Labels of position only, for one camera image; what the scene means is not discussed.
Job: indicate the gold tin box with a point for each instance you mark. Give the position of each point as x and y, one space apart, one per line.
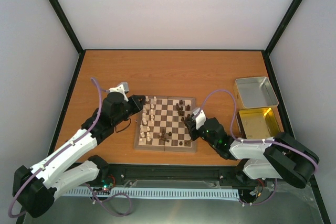
257 123

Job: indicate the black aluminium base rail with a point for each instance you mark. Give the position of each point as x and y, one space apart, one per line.
168 174

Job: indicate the row of white chess pieces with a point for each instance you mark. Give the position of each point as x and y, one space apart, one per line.
147 120

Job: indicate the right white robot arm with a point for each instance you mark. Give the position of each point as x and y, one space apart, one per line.
278 157

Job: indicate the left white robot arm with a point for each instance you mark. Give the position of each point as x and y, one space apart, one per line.
37 188

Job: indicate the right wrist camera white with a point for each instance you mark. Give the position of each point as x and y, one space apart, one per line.
198 117

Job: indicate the wooden folding chess board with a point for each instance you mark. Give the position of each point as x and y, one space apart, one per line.
167 117

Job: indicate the light blue cable duct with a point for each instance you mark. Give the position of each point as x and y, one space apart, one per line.
171 193

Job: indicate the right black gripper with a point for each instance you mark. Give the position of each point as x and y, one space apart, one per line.
191 126

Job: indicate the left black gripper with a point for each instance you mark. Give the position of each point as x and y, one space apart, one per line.
138 106

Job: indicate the silver tin lid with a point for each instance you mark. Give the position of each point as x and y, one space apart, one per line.
254 93

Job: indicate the dark bishop chess piece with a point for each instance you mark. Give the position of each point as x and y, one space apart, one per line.
187 143

